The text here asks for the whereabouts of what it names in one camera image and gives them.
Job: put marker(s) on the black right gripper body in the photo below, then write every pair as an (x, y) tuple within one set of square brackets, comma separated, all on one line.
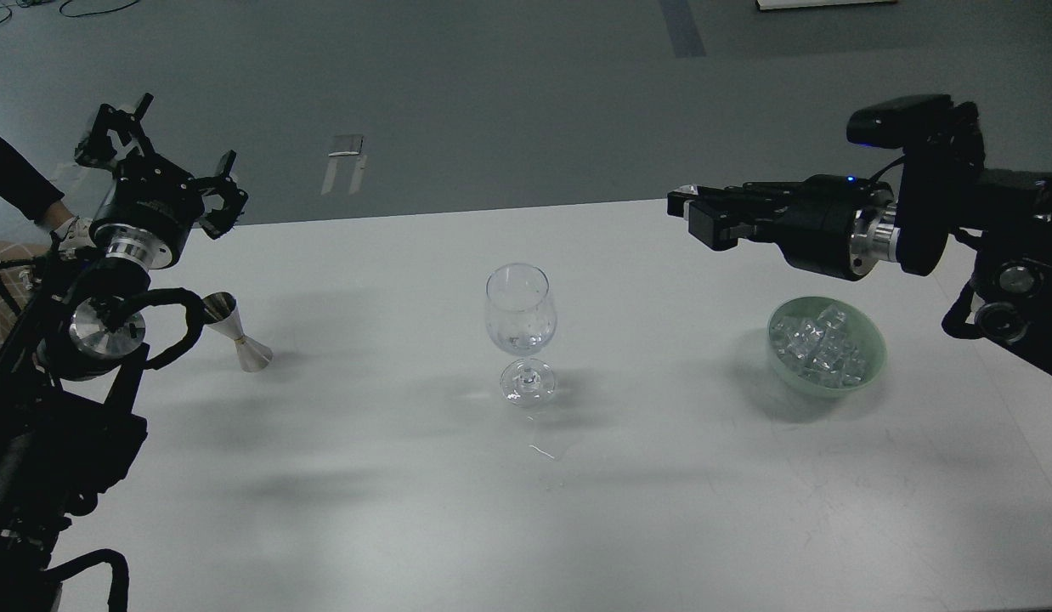
[(836, 226)]

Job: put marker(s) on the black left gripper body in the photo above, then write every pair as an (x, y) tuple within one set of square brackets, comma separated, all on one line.
[(152, 201)]

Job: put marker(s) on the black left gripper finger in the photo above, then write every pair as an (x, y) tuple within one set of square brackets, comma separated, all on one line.
[(219, 221), (115, 142)]

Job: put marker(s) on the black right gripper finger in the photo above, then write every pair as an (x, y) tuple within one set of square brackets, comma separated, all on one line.
[(723, 228), (768, 197)]

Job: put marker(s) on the steel double jigger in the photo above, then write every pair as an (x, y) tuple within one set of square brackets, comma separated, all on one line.
[(221, 314)]

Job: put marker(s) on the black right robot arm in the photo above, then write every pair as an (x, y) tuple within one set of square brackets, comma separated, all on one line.
[(946, 191)]

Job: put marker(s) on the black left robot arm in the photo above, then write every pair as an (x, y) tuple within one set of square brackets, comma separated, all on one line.
[(72, 365)]

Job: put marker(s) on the pile of ice cubes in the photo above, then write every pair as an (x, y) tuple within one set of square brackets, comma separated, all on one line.
[(820, 349)]

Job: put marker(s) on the clear wine glass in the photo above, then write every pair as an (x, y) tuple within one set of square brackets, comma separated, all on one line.
[(521, 319)]

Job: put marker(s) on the white sneaker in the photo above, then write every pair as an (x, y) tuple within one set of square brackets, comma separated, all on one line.
[(74, 233)]

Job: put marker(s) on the person in white shirt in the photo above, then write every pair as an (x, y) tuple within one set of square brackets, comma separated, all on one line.
[(25, 188)]

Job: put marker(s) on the green bowl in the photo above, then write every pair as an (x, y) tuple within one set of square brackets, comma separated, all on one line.
[(866, 333)]

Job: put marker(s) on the beige checked chair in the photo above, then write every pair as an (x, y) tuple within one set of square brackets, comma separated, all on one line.
[(13, 291)]

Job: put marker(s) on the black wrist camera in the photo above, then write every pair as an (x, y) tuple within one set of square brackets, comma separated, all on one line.
[(896, 123)]

